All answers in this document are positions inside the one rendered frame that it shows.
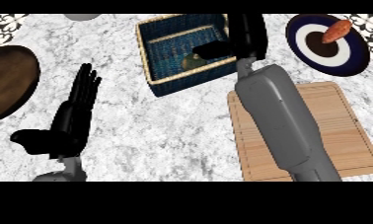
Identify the dark brown wooden board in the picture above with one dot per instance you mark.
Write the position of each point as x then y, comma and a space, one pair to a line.
15, 80

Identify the grey round object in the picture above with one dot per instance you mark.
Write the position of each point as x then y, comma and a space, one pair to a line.
82, 16

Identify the blue wicker basket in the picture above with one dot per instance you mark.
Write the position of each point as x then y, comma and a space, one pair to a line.
182, 52

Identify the light wooden cutting board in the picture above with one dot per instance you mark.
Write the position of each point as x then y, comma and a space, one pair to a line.
335, 126

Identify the orange sweet potato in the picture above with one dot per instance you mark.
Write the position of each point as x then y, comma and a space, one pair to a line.
337, 32

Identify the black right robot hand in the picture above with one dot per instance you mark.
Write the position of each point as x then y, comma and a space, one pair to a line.
245, 38

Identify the green squash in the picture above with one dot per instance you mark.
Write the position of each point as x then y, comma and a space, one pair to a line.
194, 61

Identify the black white patterned tile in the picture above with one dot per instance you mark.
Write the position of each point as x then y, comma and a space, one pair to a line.
10, 25
363, 29

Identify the blue white round plate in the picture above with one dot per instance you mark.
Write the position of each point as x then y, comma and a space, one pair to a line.
318, 50

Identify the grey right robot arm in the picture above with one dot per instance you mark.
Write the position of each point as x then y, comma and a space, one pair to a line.
284, 119

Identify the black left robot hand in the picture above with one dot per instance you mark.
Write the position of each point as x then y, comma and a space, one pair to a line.
70, 122

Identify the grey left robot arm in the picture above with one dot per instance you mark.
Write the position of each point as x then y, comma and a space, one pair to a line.
66, 172

